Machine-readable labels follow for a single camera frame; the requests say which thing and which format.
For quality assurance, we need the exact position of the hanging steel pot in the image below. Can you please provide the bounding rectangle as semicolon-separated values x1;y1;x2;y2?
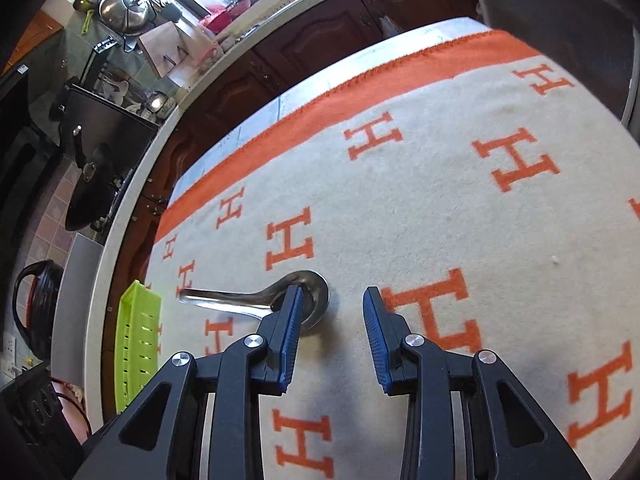
99;0;156;36

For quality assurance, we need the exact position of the small steel teapot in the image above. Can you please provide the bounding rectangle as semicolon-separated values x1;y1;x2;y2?
142;91;176;121

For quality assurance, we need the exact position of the black wok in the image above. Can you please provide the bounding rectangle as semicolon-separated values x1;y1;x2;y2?
62;125;118;232

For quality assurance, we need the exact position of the black electric pressure cooker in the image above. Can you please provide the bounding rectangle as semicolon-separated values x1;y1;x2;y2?
12;260;66;361

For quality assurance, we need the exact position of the steel soup spoon curved handle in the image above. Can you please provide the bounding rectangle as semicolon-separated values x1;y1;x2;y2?
178;270;331;333

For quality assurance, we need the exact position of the green plastic utensil tray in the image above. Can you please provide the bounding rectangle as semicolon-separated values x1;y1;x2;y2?
115;280;163;413

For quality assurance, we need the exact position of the pink plastic basin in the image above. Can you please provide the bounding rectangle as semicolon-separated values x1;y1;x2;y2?
202;0;251;33

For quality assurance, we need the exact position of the small pink dish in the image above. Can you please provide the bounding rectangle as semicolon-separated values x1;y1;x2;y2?
195;42;223;73

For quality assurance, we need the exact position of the steel splash guard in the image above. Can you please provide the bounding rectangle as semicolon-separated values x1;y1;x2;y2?
50;232;107;386

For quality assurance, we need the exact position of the orange beige printed blanket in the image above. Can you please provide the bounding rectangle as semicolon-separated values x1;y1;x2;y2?
141;30;640;480

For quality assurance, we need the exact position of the black device with round buttons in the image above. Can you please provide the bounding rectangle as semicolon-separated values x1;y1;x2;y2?
0;360;86;480

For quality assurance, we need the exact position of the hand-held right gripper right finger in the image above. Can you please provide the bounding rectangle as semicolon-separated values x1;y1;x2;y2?
362;286;593;480

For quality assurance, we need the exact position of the wooden cutting board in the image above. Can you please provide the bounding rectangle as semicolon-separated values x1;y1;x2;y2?
137;22;201;78

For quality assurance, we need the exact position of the white kitchen countertop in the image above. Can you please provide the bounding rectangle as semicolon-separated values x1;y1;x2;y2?
82;0;461;426

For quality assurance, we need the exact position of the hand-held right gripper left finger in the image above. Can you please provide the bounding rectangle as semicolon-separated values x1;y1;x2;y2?
75;284;306;480

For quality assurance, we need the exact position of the black stove side panel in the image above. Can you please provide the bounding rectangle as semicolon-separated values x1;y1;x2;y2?
57;84;161;177

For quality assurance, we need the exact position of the white plastic bag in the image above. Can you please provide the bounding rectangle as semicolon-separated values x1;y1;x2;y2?
377;12;403;38

